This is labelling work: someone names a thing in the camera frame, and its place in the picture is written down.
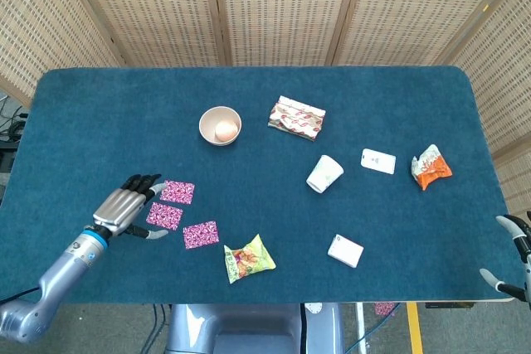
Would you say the blue floor cable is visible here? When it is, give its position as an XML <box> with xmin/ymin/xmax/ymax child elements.
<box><xmin>343</xmin><ymin>303</ymin><xmax>403</xmax><ymax>352</ymax></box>

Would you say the pale orange egg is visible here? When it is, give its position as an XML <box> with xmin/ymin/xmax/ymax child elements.
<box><xmin>214</xmin><ymin>120</ymin><xmax>236</xmax><ymax>142</ymax></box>

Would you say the black box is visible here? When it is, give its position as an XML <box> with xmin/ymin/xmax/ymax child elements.
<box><xmin>0</xmin><ymin>140</ymin><xmax>17</xmax><ymax>175</ymax></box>

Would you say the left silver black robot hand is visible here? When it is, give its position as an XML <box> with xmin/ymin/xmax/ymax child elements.
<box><xmin>92</xmin><ymin>172</ymin><xmax>170</xmax><ymax>242</ymax></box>

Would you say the yellow green snack bag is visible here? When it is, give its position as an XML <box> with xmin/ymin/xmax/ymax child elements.
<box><xmin>223</xmin><ymin>233</ymin><xmax>277</xmax><ymax>285</ymax></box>

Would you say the black cable bundle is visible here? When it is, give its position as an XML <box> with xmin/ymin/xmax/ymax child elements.
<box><xmin>0</xmin><ymin>96</ymin><xmax>30</xmax><ymax>143</ymax></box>

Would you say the blue table cloth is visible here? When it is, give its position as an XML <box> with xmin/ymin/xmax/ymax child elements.
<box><xmin>0</xmin><ymin>65</ymin><xmax>527</xmax><ymax>304</ymax></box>

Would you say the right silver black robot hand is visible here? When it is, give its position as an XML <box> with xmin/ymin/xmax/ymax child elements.
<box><xmin>479</xmin><ymin>211</ymin><xmax>531</xmax><ymax>303</ymax></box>

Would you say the white green printed paper cup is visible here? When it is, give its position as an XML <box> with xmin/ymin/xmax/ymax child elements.
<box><xmin>305</xmin><ymin>154</ymin><xmax>345</xmax><ymax>194</ymax></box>

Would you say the beige bowl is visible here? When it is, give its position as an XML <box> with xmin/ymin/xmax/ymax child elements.
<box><xmin>198</xmin><ymin>105</ymin><xmax>243</xmax><ymax>147</ymax></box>

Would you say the woven wooden folding screen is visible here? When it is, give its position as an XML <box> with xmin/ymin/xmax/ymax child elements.
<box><xmin>0</xmin><ymin>0</ymin><xmax>531</xmax><ymax>216</ymax></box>

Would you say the crumpled orange white snack bag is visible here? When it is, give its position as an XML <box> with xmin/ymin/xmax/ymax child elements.
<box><xmin>411</xmin><ymin>143</ymin><xmax>454</xmax><ymax>192</ymax></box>

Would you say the brown red printed wrapped packet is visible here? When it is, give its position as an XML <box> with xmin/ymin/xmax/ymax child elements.
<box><xmin>267</xmin><ymin>95</ymin><xmax>327</xmax><ymax>142</ymax></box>

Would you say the white tissue pack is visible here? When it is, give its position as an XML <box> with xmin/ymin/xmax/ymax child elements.
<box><xmin>327</xmin><ymin>233</ymin><xmax>365</xmax><ymax>269</ymax></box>

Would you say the yellow floor tape strip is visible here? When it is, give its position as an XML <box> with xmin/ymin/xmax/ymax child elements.
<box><xmin>406</xmin><ymin>303</ymin><xmax>424</xmax><ymax>354</ymax></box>

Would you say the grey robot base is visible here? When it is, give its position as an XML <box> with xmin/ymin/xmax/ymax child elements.
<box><xmin>165</xmin><ymin>303</ymin><xmax>345</xmax><ymax>354</ymax></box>

